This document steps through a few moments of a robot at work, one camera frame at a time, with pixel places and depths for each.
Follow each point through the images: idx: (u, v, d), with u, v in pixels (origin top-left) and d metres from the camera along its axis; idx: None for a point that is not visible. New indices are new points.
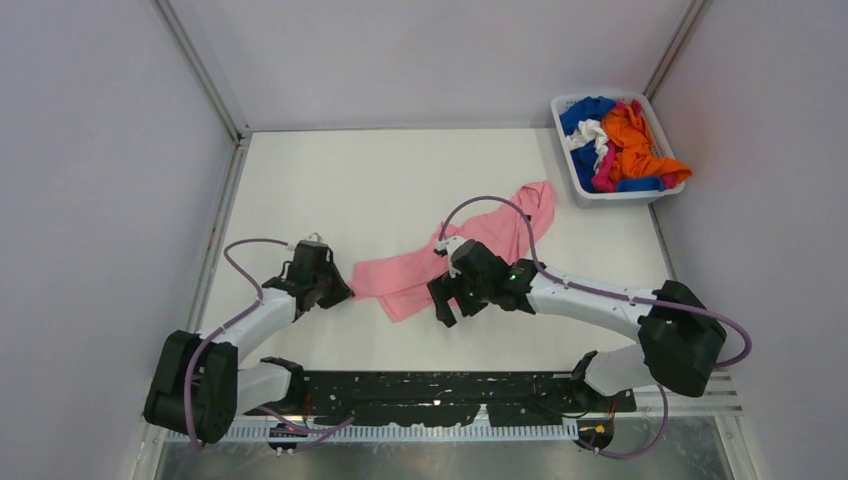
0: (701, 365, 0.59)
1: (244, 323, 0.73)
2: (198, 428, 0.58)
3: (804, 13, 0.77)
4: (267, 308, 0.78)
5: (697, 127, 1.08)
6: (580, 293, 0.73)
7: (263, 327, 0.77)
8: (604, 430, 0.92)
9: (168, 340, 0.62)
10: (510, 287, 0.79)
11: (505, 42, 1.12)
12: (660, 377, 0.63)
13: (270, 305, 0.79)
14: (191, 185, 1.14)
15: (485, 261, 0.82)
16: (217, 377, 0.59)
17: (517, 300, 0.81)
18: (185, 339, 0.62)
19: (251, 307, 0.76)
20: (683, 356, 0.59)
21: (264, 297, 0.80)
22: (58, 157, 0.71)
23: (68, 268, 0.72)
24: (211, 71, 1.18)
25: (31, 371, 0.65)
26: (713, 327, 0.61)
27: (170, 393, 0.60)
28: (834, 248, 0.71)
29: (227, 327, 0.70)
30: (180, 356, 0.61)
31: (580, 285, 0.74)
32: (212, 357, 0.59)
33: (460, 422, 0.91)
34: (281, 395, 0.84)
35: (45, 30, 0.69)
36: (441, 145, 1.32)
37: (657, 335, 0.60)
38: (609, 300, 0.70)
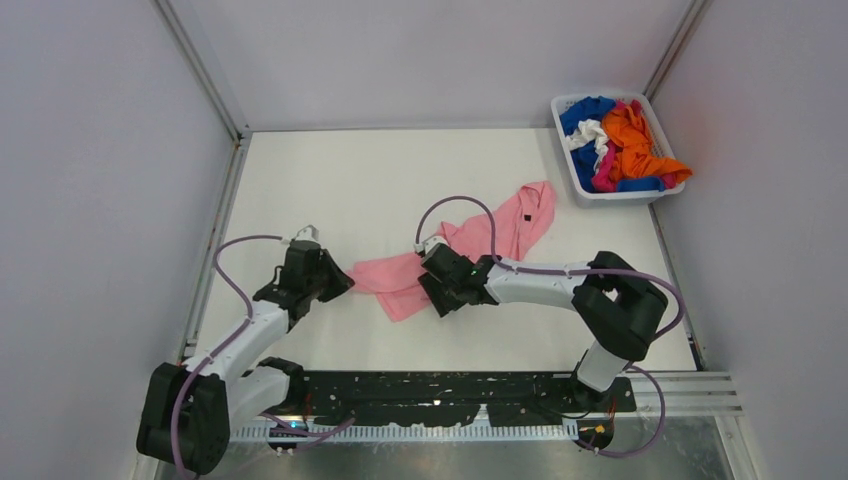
0: (637, 327, 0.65)
1: (233, 345, 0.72)
2: (188, 460, 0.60)
3: (804, 12, 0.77)
4: (258, 328, 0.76)
5: (697, 126, 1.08)
6: (527, 276, 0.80)
7: (256, 346, 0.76)
8: (604, 430, 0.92)
9: (155, 372, 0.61)
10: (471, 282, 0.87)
11: (505, 42, 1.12)
12: (605, 343, 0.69)
13: (261, 323, 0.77)
14: (191, 184, 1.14)
15: (449, 261, 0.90)
16: (209, 412, 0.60)
17: (480, 294, 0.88)
18: (172, 374, 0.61)
19: (242, 328, 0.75)
20: (617, 319, 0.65)
21: (254, 314, 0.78)
22: (58, 155, 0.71)
23: (67, 267, 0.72)
24: (211, 71, 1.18)
25: (31, 370, 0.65)
26: (648, 290, 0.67)
27: (159, 427, 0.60)
28: (836, 247, 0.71)
29: (214, 355, 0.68)
30: (167, 391, 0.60)
31: (527, 269, 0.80)
32: (199, 394, 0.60)
33: (460, 421, 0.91)
34: (282, 397, 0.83)
35: (45, 28, 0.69)
36: (441, 145, 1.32)
37: (590, 300, 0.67)
38: (550, 277, 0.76)
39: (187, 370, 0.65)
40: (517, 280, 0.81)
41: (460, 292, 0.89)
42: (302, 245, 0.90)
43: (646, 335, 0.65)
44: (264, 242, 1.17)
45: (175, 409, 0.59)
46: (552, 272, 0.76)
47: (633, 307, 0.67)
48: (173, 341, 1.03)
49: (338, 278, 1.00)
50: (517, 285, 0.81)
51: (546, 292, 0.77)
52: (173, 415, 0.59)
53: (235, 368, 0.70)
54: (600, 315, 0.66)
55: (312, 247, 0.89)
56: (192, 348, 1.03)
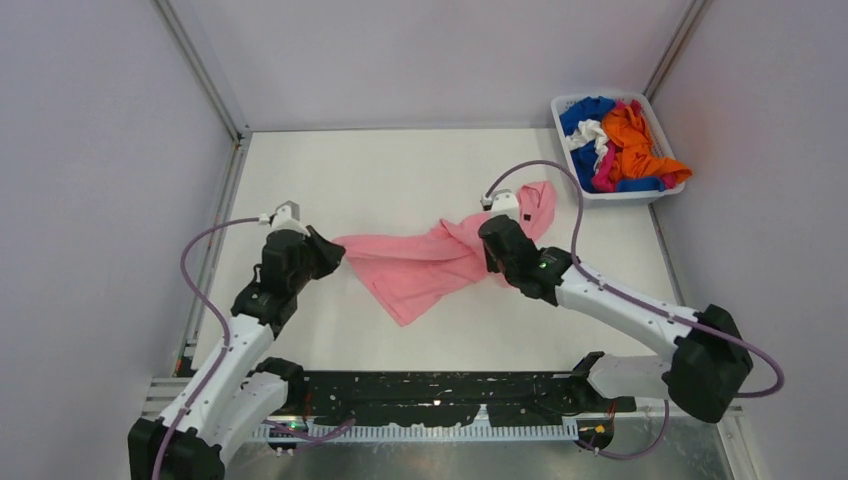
0: (724, 393, 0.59)
1: (211, 382, 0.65)
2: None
3: (803, 13, 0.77)
4: (237, 354, 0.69)
5: (697, 126, 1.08)
6: (615, 299, 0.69)
7: (240, 374, 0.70)
8: (604, 430, 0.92)
9: (133, 427, 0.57)
10: (540, 276, 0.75)
11: (505, 42, 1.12)
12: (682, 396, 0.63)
13: (240, 347, 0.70)
14: (191, 185, 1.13)
15: (516, 242, 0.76)
16: (193, 467, 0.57)
17: (543, 290, 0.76)
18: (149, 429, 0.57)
19: (222, 357, 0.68)
20: (713, 383, 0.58)
21: (232, 337, 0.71)
22: (58, 155, 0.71)
23: (67, 268, 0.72)
24: (211, 71, 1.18)
25: (30, 370, 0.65)
26: (743, 358, 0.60)
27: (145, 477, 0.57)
28: (835, 247, 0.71)
29: (190, 402, 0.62)
30: (148, 449, 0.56)
31: (615, 290, 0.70)
32: (181, 448, 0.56)
33: (460, 422, 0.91)
34: (282, 402, 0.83)
35: (44, 30, 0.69)
36: (443, 146, 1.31)
37: (693, 357, 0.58)
38: (645, 312, 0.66)
39: (165, 422, 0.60)
40: (599, 299, 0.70)
41: (520, 284, 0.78)
42: (280, 240, 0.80)
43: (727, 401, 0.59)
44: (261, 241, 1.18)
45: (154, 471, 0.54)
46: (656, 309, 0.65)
47: (723, 370, 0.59)
48: (174, 342, 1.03)
49: (320, 248, 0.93)
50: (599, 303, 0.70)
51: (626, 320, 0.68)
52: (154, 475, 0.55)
53: (218, 408, 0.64)
54: (697, 375, 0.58)
55: (289, 243, 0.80)
56: (192, 349, 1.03)
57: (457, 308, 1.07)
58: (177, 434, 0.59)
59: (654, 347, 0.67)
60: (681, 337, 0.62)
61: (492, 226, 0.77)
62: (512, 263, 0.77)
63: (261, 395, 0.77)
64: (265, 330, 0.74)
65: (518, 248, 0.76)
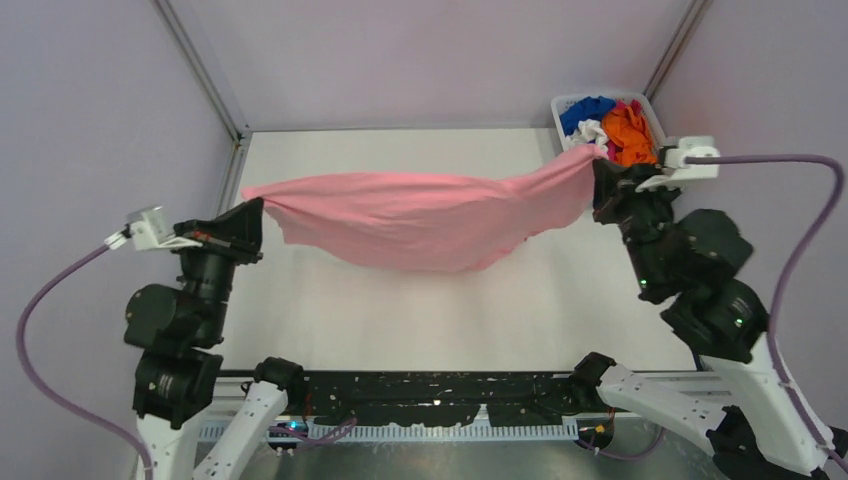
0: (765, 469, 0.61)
1: None
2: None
3: (804, 12, 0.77)
4: (163, 469, 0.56)
5: (698, 127, 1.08)
6: (786, 402, 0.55)
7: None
8: (603, 430, 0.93)
9: None
10: (718, 321, 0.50)
11: (505, 42, 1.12)
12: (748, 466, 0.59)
13: (165, 459, 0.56)
14: (191, 184, 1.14)
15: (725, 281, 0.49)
16: None
17: (719, 340, 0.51)
18: None
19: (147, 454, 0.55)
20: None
21: (151, 448, 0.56)
22: (59, 154, 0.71)
23: (69, 267, 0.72)
24: (210, 69, 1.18)
25: (34, 371, 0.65)
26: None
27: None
28: None
29: None
30: None
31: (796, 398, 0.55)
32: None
33: (460, 422, 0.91)
34: (282, 407, 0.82)
35: (45, 29, 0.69)
36: (443, 146, 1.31)
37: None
38: (803, 428, 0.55)
39: None
40: (766, 392, 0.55)
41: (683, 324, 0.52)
42: (147, 308, 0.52)
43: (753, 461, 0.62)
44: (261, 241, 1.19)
45: None
46: (815, 429, 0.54)
47: None
48: None
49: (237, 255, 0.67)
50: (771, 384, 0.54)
51: (763, 406, 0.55)
52: None
53: None
54: None
55: (161, 317, 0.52)
56: None
57: (457, 308, 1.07)
58: None
59: (760, 435, 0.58)
60: (820, 472, 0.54)
61: (712, 242, 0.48)
62: (699, 285, 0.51)
63: (260, 414, 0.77)
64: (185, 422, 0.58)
65: (716, 280, 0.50)
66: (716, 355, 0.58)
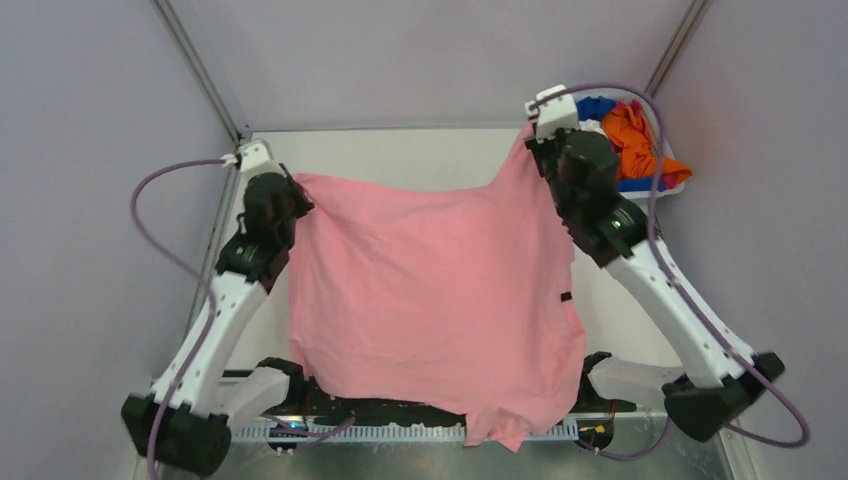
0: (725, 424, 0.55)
1: (201, 352, 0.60)
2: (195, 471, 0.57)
3: (802, 15, 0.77)
4: (224, 323, 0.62)
5: (697, 128, 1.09)
6: (682, 304, 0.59)
7: (227, 343, 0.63)
8: (604, 430, 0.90)
9: (125, 403, 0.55)
10: (608, 233, 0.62)
11: (504, 44, 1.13)
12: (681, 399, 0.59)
13: (227, 308, 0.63)
14: (192, 184, 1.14)
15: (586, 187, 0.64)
16: (193, 442, 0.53)
17: (602, 246, 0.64)
18: (137, 415, 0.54)
19: (205, 330, 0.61)
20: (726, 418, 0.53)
21: (217, 301, 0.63)
22: (62, 157, 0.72)
23: (72, 268, 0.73)
24: (211, 71, 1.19)
25: (40, 371, 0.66)
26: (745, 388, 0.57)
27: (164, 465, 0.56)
28: (830, 246, 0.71)
29: (181, 378, 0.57)
30: (143, 432, 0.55)
31: (685, 292, 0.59)
32: (172, 428, 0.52)
33: (460, 422, 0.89)
34: (283, 397, 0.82)
35: (45, 31, 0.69)
36: (443, 147, 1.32)
37: (731, 401, 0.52)
38: (705, 333, 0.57)
39: (155, 400, 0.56)
40: (654, 289, 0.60)
41: (579, 230, 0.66)
42: (269, 183, 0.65)
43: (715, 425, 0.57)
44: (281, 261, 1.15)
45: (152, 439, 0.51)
46: (721, 337, 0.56)
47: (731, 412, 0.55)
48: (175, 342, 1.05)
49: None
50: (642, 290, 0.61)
51: (664, 312, 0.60)
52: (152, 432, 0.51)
53: (210, 379, 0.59)
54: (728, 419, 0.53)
55: (279, 184, 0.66)
56: None
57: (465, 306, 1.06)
58: (170, 415, 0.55)
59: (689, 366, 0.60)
60: (732, 378, 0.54)
61: (579, 150, 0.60)
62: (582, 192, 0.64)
63: (263, 384, 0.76)
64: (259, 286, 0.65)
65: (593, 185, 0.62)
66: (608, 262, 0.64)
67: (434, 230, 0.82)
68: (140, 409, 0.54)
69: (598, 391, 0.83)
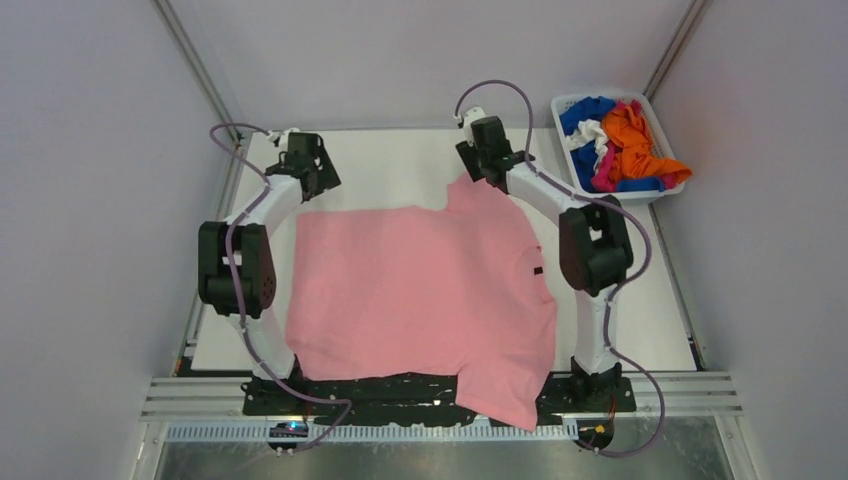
0: (594, 265, 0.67)
1: (263, 203, 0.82)
2: (250, 300, 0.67)
3: (802, 15, 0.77)
4: (278, 191, 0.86)
5: (697, 127, 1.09)
6: (544, 182, 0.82)
7: (279, 207, 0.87)
8: (604, 430, 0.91)
9: (200, 229, 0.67)
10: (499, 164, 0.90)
11: (504, 44, 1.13)
12: (563, 258, 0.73)
13: (279, 189, 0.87)
14: (192, 184, 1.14)
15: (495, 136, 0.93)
16: (256, 253, 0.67)
17: (499, 177, 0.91)
18: (217, 228, 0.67)
19: (264, 194, 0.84)
20: (580, 248, 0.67)
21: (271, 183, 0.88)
22: (62, 158, 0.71)
23: (71, 270, 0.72)
24: (211, 71, 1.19)
25: (37, 373, 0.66)
26: (623, 245, 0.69)
27: (216, 277, 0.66)
28: (830, 246, 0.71)
29: (248, 213, 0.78)
30: (215, 242, 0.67)
31: (547, 177, 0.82)
32: (247, 237, 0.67)
33: (460, 421, 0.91)
34: (286, 373, 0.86)
35: (44, 32, 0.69)
36: (442, 147, 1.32)
37: (575, 222, 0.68)
38: (557, 193, 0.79)
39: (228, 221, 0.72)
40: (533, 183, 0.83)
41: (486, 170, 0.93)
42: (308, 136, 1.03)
43: (596, 275, 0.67)
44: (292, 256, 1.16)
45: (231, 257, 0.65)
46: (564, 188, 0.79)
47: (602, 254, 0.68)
48: (175, 342, 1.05)
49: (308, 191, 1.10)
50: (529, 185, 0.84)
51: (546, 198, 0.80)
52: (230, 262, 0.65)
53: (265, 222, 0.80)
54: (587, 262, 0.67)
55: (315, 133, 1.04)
56: (192, 348, 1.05)
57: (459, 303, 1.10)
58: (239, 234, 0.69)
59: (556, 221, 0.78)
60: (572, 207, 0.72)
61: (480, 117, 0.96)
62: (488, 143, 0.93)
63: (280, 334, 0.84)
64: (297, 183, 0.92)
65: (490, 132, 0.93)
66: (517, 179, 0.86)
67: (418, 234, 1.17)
68: (216, 225, 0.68)
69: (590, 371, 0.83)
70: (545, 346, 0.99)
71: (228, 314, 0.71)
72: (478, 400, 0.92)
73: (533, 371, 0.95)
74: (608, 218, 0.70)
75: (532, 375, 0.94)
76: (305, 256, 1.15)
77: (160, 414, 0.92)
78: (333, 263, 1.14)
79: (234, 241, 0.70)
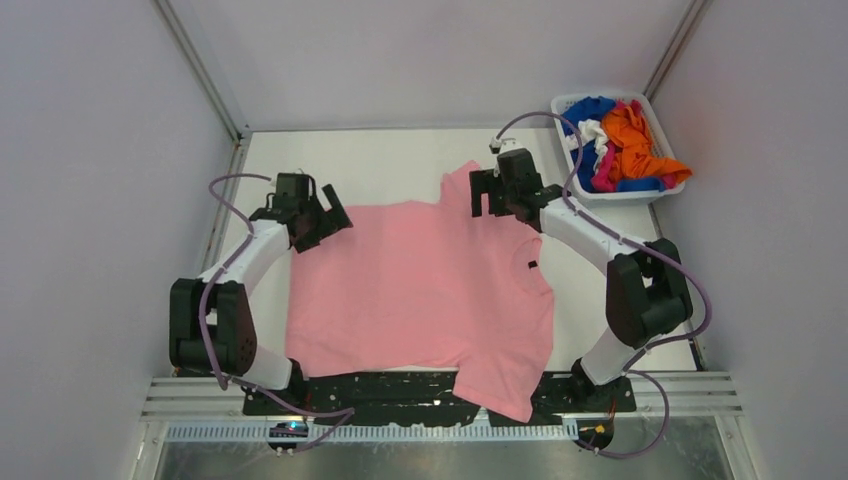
0: (649, 320, 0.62)
1: (243, 256, 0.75)
2: (227, 365, 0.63)
3: (803, 14, 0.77)
4: (262, 241, 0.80)
5: (697, 127, 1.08)
6: (582, 222, 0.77)
7: (262, 257, 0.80)
8: (604, 430, 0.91)
9: (173, 287, 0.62)
10: (532, 203, 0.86)
11: (505, 43, 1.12)
12: (609, 308, 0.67)
13: (263, 237, 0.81)
14: (191, 184, 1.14)
15: (523, 171, 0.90)
16: (236, 317, 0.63)
17: (531, 215, 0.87)
18: (189, 287, 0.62)
19: (245, 244, 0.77)
20: (633, 302, 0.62)
21: (256, 230, 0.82)
22: (61, 155, 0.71)
23: (70, 267, 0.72)
24: (210, 70, 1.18)
25: (37, 371, 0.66)
26: (680, 295, 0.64)
27: (188, 340, 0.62)
28: (831, 245, 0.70)
29: (227, 267, 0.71)
30: (188, 304, 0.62)
31: (586, 216, 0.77)
32: (224, 299, 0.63)
33: (459, 421, 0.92)
34: (284, 385, 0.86)
35: (42, 30, 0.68)
36: (442, 146, 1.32)
37: (624, 271, 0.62)
38: (601, 235, 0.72)
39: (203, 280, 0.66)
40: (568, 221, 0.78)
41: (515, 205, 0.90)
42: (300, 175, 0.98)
43: (652, 330, 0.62)
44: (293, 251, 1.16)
45: (203, 321, 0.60)
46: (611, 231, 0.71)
47: (658, 305, 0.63)
48: None
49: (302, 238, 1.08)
50: (566, 226, 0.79)
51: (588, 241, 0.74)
52: (202, 327, 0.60)
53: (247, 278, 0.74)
54: (639, 314, 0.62)
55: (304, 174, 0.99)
56: None
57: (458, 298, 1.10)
58: (214, 292, 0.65)
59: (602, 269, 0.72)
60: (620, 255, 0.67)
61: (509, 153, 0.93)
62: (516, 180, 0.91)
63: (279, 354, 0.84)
64: (284, 229, 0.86)
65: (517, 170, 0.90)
66: (551, 216, 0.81)
67: (417, 232, 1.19)
68: (190, 282, 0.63)
69: (593, 380, 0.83)
70: (542, 339, 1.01)
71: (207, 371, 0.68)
72: (475, 392, 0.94)
73: (529, 364, 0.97)
74: (663, 267, 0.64)
75: (528, 368, 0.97)
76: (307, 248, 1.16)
77: (160, 415, 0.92)
78: (334, 257, 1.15)
79: (209, 300, 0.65)
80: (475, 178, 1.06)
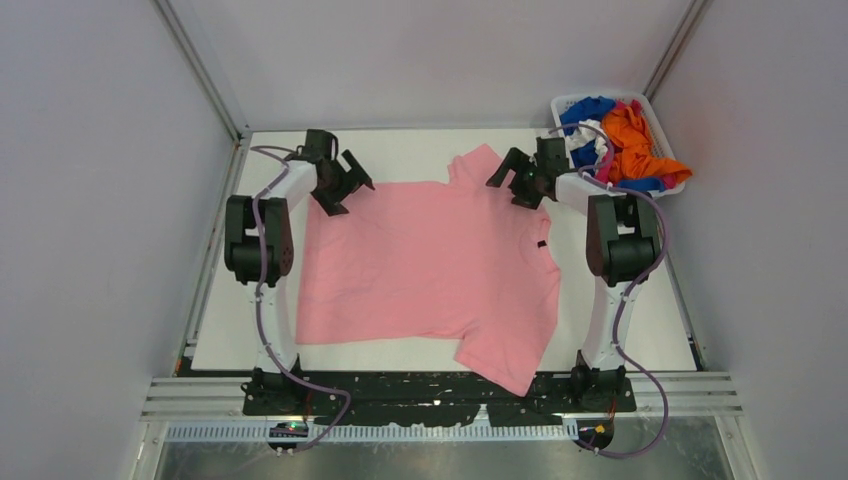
0: (614, 252, 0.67)
1: (281, 184, 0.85)
2: (271, 267, 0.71)
3: (804, 14, 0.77)
4: (296, 174, 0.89)
5: (697, 127, 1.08)
6: (585, 183, 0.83)
7: (295, 188, 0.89)
8: (604, 430, 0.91)
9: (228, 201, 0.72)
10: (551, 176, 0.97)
11: (504, 43, 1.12)
12: (587, 248, 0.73)
13: (296, 170, 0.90)
14: (191, 183, 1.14)
15: (554, 153, 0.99)
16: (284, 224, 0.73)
17: (550, 187, 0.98)
18: (243, 200, 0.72)
19: (282, 175, 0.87)
20: (604, 232, 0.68)
21: (289, 165, 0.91)
22: (59, 155, 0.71)
23: (68, 269, 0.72)
24: (211, 70, 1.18)
25: (37, 373, 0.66)
26: (649, 239, 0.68)
27: (241, 246, 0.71)
28: (831, 246, 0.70)
29: (271, 189, 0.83)
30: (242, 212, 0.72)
31: (589, 180, 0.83)
32: (272, 210, 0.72)
33: (460, 422, 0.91)
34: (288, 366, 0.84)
35: (40, 31, 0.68)
36: (442, 146, 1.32)
37: (600, 205, 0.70)
38: (593, 188, 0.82)
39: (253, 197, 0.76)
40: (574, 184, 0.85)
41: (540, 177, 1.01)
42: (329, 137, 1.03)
43: (616, 265, 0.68)
44: (303, 232, 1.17)
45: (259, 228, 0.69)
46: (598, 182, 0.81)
47: (628, 244, 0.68)
48: (174, 342, 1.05)
49: (326, 196, 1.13)
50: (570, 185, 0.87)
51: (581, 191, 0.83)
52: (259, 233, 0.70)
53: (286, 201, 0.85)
54: (607, 249, 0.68)
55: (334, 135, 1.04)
56: (192, 348, 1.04)
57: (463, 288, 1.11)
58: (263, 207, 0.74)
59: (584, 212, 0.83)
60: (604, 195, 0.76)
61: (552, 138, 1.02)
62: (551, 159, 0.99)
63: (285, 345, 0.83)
64: (312, 167, 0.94)
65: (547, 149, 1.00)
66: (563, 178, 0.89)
67: (425, 214, 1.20)
68: (241, 199, 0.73)
69: (592, 363, 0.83)
70: (544, 330, 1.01)
71: (245, 281, 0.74)
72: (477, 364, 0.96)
73: (531, 350, 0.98)
74: (638, 212, 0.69)
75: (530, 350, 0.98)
76: (318, 228, 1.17)
77: (160, 414, 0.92)
78: (345, 234, 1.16)
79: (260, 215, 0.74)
80: (512, 151, 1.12)
